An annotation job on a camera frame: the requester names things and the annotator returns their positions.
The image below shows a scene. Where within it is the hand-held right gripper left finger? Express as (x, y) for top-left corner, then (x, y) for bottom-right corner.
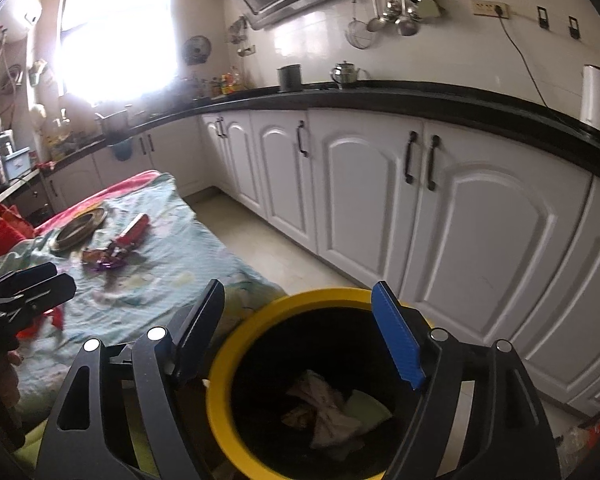
(34, 278), (227, 480)

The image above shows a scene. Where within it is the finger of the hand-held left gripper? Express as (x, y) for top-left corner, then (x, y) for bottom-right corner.
(7, 274), (77, 322)
(0, 261), (58, 301)

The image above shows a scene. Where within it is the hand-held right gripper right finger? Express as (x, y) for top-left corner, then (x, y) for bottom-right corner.
(371, 280), (563, 480)

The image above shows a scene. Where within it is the green plastic bottle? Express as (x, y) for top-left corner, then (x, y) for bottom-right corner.
(345, 389), (393, 431)

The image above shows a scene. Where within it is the yellow-rimmed black bin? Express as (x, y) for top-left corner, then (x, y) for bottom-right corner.
(206, 287), (436, 480)

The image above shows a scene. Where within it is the person's left hand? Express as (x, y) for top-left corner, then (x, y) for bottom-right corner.
(0, 350), (23, 406)

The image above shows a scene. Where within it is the red floral cloth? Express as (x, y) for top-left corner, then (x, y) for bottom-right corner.
(0, 200), (36, 273)

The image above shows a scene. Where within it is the purple crumpled wrapper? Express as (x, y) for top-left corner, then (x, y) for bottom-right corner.
(82, 241), (131, 273)

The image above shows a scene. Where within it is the round metal tray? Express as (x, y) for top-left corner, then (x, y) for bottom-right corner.
(49, 207), (108, 253)

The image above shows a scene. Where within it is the light blue cartoon blanket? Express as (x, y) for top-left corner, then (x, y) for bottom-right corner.
(0, 172), (286, 416)

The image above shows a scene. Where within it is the red blanket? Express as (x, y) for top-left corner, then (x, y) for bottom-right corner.
(32, 170), (161, 236)

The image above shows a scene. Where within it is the red stick packet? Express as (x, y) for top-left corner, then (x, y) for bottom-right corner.
(117, 213), (151, 246)

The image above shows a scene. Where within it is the blue storage box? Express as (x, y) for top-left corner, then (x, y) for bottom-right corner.
(2, 147), (33, 181)

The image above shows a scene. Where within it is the blue hanging scrap bin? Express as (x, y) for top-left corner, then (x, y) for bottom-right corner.
(107, 139), (133, 162)

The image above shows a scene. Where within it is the metal cooking pot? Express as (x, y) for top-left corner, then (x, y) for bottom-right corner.
(96, 110), (131, 143)

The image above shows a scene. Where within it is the clear plastic bag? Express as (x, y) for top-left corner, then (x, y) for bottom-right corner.
(555, 417), (600, 466)

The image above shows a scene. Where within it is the row of condiment bottles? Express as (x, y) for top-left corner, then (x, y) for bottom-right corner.
(210, 72), (243, 96)

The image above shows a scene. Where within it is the black countertop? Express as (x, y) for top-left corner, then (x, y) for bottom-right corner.
(40, 80), (600, 186)

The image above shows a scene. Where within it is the dark metal mug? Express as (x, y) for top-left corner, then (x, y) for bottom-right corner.
(277, 64), (302, 93)

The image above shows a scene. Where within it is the white water heater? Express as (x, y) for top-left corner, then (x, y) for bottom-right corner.
(0, 0), (43, 43)

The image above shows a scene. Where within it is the window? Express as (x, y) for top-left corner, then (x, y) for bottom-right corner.
(55, 0), (176, 106)

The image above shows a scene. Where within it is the steel teapot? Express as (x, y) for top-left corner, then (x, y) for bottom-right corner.
(330, 60), (361, 86)

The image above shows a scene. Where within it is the white electric kettle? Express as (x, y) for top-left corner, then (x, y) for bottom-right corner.
(579, 64), (600, 136)

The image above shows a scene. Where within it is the small wall fan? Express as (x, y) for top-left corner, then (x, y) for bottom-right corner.
(184, 35), (212, 66)

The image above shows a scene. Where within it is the wire strainer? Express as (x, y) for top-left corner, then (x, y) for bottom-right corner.
(345, 0), (376, 51)

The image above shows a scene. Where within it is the black power cable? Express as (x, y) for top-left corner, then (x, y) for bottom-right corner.
(500, 15), (551, 111)

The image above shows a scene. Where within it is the wall power socket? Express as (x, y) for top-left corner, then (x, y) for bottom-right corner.
(472, 0), (512, 18)

